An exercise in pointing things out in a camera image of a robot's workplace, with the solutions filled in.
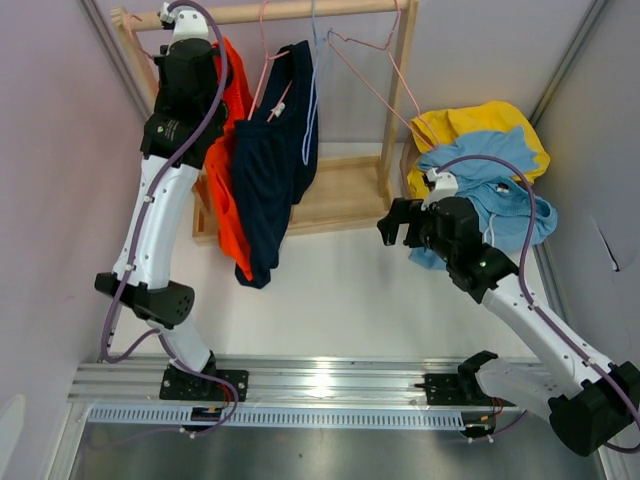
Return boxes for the translucent pink basket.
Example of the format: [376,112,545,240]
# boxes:
[399,136,415,198]

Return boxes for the perforated cable duct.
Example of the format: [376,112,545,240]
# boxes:
[88,404,465,431]

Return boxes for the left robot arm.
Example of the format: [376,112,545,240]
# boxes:
[94,38,238,402]

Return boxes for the pink hanger of blue shorts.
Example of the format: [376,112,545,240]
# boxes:
[124,11,156,61]

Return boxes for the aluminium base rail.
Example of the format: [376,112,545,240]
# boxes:
[67,355,462,409]

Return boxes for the navy blue shorts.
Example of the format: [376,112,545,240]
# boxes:
[232,40,318,289]

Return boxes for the wooden clothes rack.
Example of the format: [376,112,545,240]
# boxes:
[111,1,419,245]

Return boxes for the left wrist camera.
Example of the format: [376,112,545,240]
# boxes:
[159,2,209,44]

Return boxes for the light blue shorts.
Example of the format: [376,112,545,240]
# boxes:
[411,126,536,254]

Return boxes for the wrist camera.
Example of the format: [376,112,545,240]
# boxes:
[159,2,209,44]
[421,168,458,211]

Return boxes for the pink hanger of navy shorts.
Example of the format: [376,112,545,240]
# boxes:
[247,0,292,122]

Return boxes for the blue hanger of grey shorts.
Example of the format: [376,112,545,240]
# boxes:
[302,0,320,166]

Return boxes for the orange shorts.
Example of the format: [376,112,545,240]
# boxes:
[205,37,253,281]

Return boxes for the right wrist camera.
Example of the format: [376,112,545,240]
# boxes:
[421,168,458,211]

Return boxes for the yellow shorts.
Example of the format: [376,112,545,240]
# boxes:
[408,101,550,198]

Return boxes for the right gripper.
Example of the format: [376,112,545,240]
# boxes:
[377,198,456,263]

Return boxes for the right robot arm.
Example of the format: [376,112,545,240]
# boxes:
[377,197,639,457]

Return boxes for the pink hanger of yellow shorts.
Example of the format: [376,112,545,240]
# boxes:
[325,0,441,151]

